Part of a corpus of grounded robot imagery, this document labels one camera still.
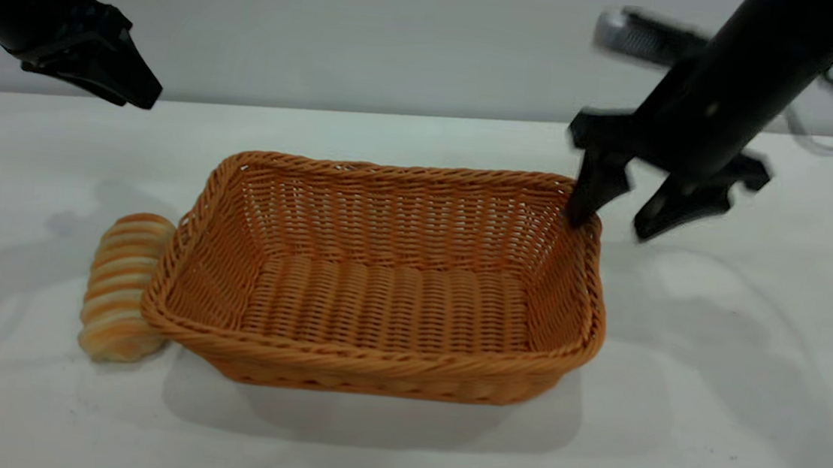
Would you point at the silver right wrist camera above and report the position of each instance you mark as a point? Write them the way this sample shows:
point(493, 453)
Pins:
point(641, 33)

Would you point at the orange woven wicker basket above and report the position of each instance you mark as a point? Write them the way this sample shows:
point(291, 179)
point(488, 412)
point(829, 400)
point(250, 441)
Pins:
point(381, 299)

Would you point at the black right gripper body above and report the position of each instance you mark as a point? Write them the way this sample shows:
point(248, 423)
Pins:
point(704, 131)

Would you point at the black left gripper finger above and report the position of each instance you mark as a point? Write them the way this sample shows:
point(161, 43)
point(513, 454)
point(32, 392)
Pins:
point(120, 84)
point(140, 74)

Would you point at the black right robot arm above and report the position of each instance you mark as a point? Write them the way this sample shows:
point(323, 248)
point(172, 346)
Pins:
point(788, 33)

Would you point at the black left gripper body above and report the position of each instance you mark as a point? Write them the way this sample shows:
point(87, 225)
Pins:
point(65, 22)

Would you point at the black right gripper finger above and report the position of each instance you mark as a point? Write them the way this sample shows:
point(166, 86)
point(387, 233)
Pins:
point(595, 189)
point(679, 208)

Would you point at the striped orange cream bread roll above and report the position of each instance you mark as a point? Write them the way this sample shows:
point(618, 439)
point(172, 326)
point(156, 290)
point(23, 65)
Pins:
point(117, 291)

